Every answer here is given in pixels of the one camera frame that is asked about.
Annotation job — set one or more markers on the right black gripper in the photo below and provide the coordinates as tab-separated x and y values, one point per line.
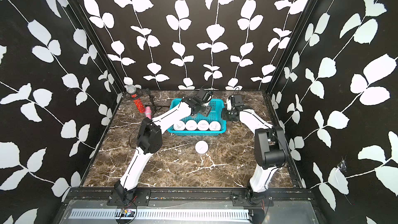
224	115

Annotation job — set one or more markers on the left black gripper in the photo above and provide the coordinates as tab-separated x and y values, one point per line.
208	111

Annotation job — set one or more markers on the yogurt cup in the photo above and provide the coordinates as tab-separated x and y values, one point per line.
191	125
214	126
203	125
179	126
201	147

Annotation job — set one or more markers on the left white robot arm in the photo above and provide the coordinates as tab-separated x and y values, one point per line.
149	138

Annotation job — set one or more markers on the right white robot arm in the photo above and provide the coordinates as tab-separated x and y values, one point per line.
269	142

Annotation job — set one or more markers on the black mini tripod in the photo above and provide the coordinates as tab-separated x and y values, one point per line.
152	105

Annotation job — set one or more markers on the white vented strip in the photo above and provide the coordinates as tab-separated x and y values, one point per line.
234	215

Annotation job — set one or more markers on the small circuit board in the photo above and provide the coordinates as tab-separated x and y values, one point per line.
125	214

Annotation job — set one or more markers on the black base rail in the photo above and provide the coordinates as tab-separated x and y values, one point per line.
237	196

